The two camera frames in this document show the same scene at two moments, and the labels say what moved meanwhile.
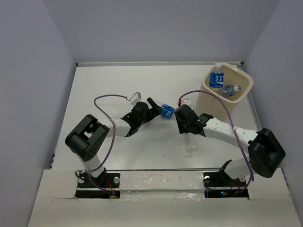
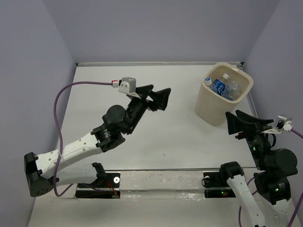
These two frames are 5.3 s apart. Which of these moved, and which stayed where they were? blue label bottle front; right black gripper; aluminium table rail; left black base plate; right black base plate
Moved: right black gripper; blue label bottle front
Stayed: aluminium table rail; left black base plate; right black base plate
